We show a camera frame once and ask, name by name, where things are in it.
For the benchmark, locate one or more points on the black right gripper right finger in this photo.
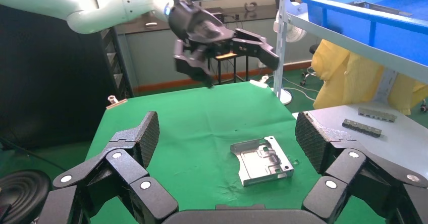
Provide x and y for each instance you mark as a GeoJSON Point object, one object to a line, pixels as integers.
{"type": "Point", "coordinates": [344, 169]}

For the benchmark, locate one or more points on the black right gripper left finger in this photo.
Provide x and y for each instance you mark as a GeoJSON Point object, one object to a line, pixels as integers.
{"type": "Point", "coordinates": [127, 169]}

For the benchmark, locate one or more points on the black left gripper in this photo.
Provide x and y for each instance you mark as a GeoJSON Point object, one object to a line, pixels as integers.
{"type": "Point", "coordinates": [197, 25]}

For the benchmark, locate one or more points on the silver sheet metal bracket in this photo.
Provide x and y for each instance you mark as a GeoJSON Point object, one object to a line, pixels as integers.
{"type": "Point", "coordinates": [264, 164]}
{"type": "Point", "coordinates": [378, 7]}

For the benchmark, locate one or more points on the yellow seat black stool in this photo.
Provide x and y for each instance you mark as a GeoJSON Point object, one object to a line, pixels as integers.
{"type": "Point", "coordinates": [227, 55]}

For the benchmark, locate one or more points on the black electronics box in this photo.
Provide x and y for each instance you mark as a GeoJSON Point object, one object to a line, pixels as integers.
{"type": "Point", "coordinates": [218, 15]}

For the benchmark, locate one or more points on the metal binder clip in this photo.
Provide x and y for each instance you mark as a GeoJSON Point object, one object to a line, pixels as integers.
{"type": "Point", "coordinates": [116, 103]}
{"type": "Point", "coordinates": [260, 82]}

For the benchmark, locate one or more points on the grey metal connector part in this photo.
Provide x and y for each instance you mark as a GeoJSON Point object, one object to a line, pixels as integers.
{"type": "Point", "coordinates": [377, 114]}
{"type": "Point", "coordinates": [361, 128]}

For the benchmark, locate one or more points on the black headset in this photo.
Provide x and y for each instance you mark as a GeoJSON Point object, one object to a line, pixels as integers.
{"type": "Point", "coordinates": [250, 6]}

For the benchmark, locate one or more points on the grey metal shelf rack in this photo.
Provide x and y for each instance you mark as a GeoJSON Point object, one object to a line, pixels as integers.
{"type": "Point", "coordinates": [283, 65]}

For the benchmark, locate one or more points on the green cloth mat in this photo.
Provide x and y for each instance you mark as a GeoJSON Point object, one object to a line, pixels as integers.
{"type": "Point", "coordinates": [200, 132]}

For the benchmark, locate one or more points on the small white device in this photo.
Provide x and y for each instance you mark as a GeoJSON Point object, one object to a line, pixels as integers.
{"type": "Point", "coordinates": [151, 24]}

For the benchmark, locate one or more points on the black swivel chair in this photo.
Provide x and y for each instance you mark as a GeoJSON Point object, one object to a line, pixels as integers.
{"type": "Point", "coordinates": [313, 49]}

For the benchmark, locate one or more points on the yellow cloth garment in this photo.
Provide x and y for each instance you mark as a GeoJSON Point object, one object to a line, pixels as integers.
{"type": "Point", "coordinates": [354, 78]}

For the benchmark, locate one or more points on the black caster wheel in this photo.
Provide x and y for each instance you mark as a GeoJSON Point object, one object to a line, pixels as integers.
{"type": "Point", "coordinates": [424, 107]}

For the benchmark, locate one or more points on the black ribbed round disc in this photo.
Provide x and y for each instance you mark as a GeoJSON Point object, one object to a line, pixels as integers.
{"type": "Point", "coordinates": [20, 195]}

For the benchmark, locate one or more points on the blue plastic tray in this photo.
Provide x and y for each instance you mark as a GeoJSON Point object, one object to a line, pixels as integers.
{"type": "Point", "coordinates": [384, 32]}

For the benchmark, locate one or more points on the dark topped wall counter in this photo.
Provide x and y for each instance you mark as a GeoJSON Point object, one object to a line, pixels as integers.
{"type": "Point", "coordinates": [140, 27]}

